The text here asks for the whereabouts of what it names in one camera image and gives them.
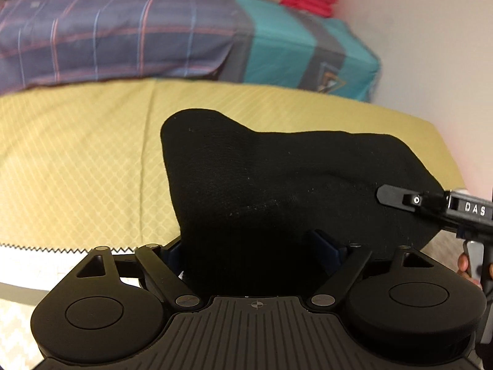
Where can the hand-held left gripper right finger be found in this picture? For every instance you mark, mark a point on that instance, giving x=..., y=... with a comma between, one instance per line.
x=326, y=249

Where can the yellow patterned bedsheet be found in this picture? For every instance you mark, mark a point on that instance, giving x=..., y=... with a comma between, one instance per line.
x=84, y=169

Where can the teal patterned blanket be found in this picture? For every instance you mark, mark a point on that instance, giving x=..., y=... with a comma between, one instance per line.
x=308, y=46

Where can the black pants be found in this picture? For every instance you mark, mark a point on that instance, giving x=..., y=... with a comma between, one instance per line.
x=289, y=185

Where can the person's right hand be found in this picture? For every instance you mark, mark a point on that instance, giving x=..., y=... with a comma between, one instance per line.
x=463, y=265

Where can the blue plaid blanket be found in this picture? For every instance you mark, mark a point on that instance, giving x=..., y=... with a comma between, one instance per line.
x=108, y=31

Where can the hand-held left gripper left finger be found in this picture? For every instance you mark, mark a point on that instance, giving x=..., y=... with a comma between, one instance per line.
x=170, y=255

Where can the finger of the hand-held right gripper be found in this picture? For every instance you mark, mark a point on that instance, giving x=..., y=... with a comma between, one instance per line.
x=408, y=197

